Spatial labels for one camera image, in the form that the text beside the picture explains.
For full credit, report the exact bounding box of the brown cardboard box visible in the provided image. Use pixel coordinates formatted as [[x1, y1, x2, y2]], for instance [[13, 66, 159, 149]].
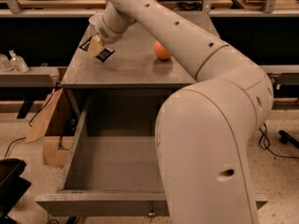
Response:
[[24, 67, 76, 169]]

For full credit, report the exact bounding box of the black cable left floor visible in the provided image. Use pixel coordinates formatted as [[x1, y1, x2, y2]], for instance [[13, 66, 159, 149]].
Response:
[[3, 84, 62, 159]]

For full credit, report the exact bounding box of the clear plastic bottle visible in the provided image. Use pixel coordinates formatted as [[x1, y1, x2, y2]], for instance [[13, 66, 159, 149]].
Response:
[[9, 50, 29, 73]]

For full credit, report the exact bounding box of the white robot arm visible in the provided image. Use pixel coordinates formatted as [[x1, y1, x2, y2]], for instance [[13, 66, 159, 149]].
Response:
[[93, 0, 273, 224]]

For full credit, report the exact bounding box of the white ceramic bowl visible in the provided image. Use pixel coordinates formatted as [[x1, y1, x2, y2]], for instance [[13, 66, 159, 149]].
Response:
[[89, 14, 99, 27]]

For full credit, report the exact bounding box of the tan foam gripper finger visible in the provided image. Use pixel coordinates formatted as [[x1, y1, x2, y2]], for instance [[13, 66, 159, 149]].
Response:
[[88, 35, 106, 57]]

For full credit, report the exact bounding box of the open grey top drawer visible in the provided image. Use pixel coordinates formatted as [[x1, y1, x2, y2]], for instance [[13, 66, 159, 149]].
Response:
[[36, 91, 267, 218]]

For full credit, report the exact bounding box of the orange fruit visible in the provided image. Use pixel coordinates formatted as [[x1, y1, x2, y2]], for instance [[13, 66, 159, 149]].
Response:
[[154, 41, 172, 61]]

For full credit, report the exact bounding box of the grey wooden cabinet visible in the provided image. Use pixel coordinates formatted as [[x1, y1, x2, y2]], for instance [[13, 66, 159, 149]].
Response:
[[62, 22, 196, 119]]

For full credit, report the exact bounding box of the metal drawer knob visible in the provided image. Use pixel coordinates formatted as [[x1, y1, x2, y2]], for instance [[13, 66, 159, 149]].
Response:
[[147, 203, 157, 218]]

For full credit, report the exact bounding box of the dark blue rxbar wrapper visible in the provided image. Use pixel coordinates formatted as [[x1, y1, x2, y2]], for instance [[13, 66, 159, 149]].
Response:
[[79, 37, 114, 63]]

